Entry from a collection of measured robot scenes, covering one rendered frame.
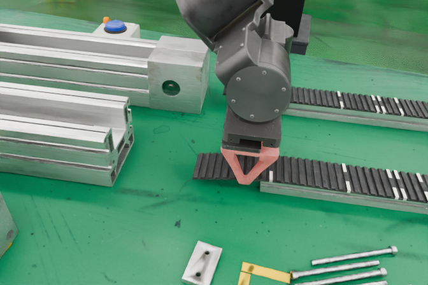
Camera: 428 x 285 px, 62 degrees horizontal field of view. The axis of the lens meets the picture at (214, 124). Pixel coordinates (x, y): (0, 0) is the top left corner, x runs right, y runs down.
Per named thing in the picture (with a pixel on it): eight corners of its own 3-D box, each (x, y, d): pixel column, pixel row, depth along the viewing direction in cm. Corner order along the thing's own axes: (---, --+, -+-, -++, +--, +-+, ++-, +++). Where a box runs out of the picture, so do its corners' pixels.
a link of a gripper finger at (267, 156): (216, 192, 46) (221, 135, 40) (222, 156, 52) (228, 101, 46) (269, 200, 45) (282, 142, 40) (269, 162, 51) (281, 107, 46)
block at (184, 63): (209, 79, 73) (212, 35, 67) (200, 114, 63) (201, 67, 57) (166, 74, 73) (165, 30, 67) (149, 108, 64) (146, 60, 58)
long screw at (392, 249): (391, 248, 43) (394, 243, 43) (396, 255, 43) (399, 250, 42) (309, 261, 42) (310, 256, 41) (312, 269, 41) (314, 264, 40)
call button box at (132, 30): (141, 49, 81) (139, 22, 78) (128, 70, 74) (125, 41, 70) (107, 45, 82) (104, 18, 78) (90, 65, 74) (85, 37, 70)
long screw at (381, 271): (380, 270, 41) (383, 265, 40) (385, 278, 40) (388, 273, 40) (292, 285, 39) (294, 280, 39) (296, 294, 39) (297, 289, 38)
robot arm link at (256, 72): (245, -56, 35) (183, 1, 39) (230, -27, 25) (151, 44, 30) (314, 37, 39) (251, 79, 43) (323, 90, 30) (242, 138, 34)
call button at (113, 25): (128, 29, 77) (127, 20, 75) (121, 37, 73) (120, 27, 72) (109, 27, 77) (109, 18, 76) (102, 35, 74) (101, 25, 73)
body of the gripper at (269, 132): (221, 145, 41) (227, 89, 37) (230, 98, 49) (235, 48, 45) (279, 152, 40) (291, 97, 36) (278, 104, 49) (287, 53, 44)
